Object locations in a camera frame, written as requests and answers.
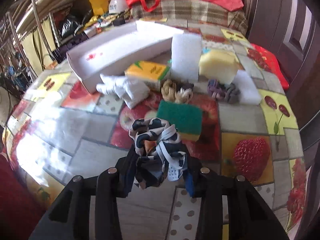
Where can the brown door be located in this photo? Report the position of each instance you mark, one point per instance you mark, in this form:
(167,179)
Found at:
(288,29)

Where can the white foam block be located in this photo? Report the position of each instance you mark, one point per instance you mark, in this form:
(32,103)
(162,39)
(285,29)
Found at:
(186,52)

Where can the white cardboard tray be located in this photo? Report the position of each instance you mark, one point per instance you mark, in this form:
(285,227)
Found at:
(111,53)

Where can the plaid blanket bundle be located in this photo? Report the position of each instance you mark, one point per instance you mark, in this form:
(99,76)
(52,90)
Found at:
(195,10)

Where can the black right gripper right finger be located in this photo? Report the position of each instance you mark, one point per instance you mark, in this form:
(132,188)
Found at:
(249,216)

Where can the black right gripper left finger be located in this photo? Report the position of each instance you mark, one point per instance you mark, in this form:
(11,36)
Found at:
(68,216)

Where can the green yellow scrub sponge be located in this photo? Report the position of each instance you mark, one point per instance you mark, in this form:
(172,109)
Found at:
(186,118)

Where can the white helmet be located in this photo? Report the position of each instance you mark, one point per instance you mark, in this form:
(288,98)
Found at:
(117,6)

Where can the purple grey braided rope knot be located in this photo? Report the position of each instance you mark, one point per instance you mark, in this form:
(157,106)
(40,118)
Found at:
(222,92)

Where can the small white sponge block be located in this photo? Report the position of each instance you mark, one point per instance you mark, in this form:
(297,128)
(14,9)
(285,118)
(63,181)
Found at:
(249,95)

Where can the red snack package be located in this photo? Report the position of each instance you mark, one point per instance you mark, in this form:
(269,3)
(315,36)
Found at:
(267,61)

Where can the white towel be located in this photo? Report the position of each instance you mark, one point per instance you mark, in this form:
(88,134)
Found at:
(132,91)

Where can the black white patterned scrunchie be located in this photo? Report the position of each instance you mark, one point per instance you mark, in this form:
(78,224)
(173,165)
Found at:
(161,153)

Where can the yellow curtain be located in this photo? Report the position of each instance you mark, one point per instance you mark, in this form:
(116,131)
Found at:
(36,50)

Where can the pale yellow sponge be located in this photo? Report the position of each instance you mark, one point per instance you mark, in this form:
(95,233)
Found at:
(221,65)

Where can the metal rack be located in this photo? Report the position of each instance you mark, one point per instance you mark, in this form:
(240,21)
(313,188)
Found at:
(37,17)

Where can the black plastic bag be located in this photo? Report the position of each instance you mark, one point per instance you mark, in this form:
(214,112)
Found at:
(69,25)

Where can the yellow tissue pack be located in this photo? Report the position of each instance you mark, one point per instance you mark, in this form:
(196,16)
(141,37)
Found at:
(152,74)

